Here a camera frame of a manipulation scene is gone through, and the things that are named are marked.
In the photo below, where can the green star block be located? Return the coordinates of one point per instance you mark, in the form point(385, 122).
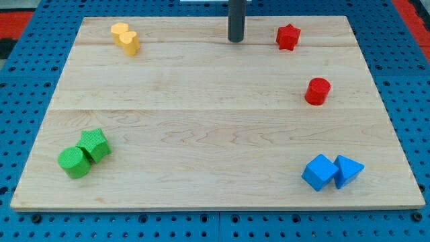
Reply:
point(94, 144)

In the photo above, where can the blue triangle block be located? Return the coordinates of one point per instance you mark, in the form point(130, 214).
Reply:
point(348, 171)

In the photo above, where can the yellow hexagon block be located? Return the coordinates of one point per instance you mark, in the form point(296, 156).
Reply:
point(116, 30)

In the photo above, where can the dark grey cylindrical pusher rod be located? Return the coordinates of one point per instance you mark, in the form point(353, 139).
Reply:
point(236, 20)

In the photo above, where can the red cylinder block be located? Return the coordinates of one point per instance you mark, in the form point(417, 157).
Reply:
point(317, 91)

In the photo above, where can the yellow heart block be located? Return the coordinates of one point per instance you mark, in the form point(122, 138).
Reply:
point(129, 42)

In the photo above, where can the red star block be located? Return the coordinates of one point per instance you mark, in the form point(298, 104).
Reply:
point(288, 37)

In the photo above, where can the light wooden board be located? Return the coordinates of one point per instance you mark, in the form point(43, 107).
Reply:
point(195, 122)

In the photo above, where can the green cylinder block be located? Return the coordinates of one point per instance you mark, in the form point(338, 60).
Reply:
point(74, 163)

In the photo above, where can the blue cube block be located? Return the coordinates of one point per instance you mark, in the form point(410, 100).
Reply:
point(319, 172)

